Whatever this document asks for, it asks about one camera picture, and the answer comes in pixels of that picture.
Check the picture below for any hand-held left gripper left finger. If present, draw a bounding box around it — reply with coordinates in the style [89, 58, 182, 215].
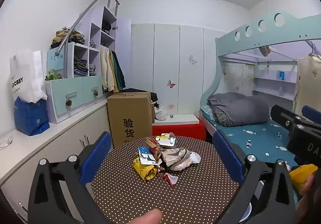
[27, 132, 112, 224]

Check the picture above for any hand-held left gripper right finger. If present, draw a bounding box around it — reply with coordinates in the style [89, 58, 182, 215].
[213, 130, 296, 224]

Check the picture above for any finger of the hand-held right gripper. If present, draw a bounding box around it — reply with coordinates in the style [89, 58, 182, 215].
[270, 105, 305, 136]
[302, 105, 321, 126]

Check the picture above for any brown printed snack bag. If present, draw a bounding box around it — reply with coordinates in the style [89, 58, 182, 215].
[146, 137, 163, 164]

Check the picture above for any person's right hand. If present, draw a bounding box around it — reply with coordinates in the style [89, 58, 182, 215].
[300, 171, 321, 204]

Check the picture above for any person's left hand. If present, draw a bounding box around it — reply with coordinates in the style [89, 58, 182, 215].
[125, 209, 163, 224]

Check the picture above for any hanging cream garment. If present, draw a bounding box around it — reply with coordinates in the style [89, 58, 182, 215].
[292, 53, 321, 119]

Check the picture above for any white crumpled plastic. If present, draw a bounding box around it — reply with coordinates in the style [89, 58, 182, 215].
[189, 152, 201, 164]

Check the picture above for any white low cabinet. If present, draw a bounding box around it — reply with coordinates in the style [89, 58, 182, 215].
[0, 102, 112, 224]

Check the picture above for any grey plaid cloth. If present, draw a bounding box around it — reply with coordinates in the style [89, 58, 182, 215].
[212, 107, 228, 124]

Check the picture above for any grey duvet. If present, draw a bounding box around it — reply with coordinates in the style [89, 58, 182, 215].
[207, 93, 270, 127]

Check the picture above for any pale pink crumpled wad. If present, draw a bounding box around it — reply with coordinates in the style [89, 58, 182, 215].
[170, 156, 193, 171]

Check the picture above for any brown polka dot tablecloth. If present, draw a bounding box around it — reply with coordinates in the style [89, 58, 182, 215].
[91, 136, 242, 224]

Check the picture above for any blue and white packet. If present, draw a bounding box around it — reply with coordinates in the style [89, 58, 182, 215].
[138, 147, 158, 165]

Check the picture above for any yellow crumpled wrapper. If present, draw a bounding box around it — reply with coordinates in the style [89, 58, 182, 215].
[132, 156, 159, 182]

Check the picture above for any large brown cardboard box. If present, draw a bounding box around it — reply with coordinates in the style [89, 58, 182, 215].
[107, 92, 154, 148]

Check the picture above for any torn brown cardboard piece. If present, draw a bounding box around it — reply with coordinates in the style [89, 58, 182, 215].
[160, 147, 193, 167]

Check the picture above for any red step with white top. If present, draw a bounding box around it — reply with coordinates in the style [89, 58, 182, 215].
[152, 114, 206, 142]

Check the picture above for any red and white wrapper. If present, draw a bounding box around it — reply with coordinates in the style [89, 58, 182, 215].
[163, 172, 178, 186]

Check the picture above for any yellow and white carton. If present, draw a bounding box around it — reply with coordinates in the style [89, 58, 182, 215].
[155, 133, 176, 148]

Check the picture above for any hanging brown hat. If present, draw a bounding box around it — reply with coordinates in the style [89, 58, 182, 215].
[259, 45, 271, 57]

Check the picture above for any stepped cubby cabinet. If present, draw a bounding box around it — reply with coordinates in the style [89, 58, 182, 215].
[46, 5, 132, 124]

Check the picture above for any blue plastic bag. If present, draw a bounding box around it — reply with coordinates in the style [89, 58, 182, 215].
[14, 97, 51, 136]

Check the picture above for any white plastic bag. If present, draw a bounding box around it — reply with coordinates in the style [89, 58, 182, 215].
[154, 107, 167, 121]

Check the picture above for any dark clothes heap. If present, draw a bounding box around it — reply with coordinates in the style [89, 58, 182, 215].
[150, 92, 159, 109]

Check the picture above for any dark hanging jacket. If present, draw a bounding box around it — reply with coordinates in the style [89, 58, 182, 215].
[116, 52, 126, 89]

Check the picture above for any tan hanging jacket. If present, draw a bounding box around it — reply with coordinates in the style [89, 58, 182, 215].
[108, 49, 120, 94]

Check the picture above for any green hanging jacket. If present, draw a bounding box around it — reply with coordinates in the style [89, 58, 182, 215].
[112, 51, 123, 90]

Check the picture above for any cream hanging jacket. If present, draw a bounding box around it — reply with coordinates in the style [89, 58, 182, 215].
[100, 46, 112, 92]

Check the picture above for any green plant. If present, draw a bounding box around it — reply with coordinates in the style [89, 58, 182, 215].
[45, 68, 62, 81]

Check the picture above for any folded jeans stack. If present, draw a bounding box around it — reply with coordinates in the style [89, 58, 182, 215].
[73, 56, 90, 77]

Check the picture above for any glass ashtray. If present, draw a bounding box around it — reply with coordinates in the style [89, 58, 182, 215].
[0, 135, 13, 150]

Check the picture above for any white paper shopping bag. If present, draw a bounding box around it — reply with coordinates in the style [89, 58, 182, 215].
[10, 48, 48, 104]

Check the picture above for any white wardrobe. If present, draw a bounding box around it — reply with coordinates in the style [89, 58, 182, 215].
[130, 23, 218, 117]

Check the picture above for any olive folded clothes pile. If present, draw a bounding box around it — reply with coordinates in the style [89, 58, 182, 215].
[50, 28, 86, 50]

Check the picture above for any metal handrail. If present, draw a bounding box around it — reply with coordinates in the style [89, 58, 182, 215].
[56, 0, 120, 77]

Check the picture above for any teal bunk bed frame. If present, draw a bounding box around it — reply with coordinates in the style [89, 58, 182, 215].
[199, 8, 321, 139]

